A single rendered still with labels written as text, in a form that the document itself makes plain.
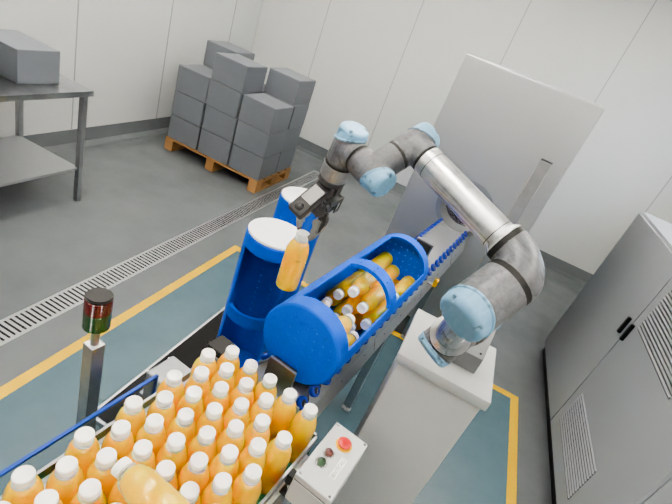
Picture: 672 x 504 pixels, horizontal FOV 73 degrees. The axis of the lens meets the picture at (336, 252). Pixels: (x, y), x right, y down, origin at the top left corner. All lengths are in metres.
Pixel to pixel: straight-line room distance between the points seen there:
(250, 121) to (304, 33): 2.27
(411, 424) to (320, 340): 0.49
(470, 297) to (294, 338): 0.69
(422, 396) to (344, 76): 5.40
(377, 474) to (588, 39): 5.27
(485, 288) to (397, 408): 0.82
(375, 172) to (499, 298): 0.38
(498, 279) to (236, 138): 4.21
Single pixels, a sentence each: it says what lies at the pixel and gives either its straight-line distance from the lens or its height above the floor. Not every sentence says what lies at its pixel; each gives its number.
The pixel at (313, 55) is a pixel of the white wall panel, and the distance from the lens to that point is 6.70.
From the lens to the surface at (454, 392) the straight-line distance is 1.55.
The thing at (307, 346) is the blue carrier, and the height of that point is 1.11.
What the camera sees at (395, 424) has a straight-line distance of 1.71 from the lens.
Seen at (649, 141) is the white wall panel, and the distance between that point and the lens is 6.34.
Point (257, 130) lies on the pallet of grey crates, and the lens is 4.79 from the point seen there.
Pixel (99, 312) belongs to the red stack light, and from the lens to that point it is 1.22.
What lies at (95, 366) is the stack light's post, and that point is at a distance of 1.37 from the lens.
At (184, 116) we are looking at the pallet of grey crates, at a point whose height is 0.44.
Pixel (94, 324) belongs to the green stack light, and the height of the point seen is 1.19.
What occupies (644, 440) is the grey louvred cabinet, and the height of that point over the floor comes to 0.82.
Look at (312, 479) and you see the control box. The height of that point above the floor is 1.10.
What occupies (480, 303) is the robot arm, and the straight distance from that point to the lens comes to 0.93.
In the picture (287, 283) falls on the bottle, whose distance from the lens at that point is 1.35.
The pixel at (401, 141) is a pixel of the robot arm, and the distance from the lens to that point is 1.10.
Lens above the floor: 2.03
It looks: 28 degrees down
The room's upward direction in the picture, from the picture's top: 22 degrees clockwise
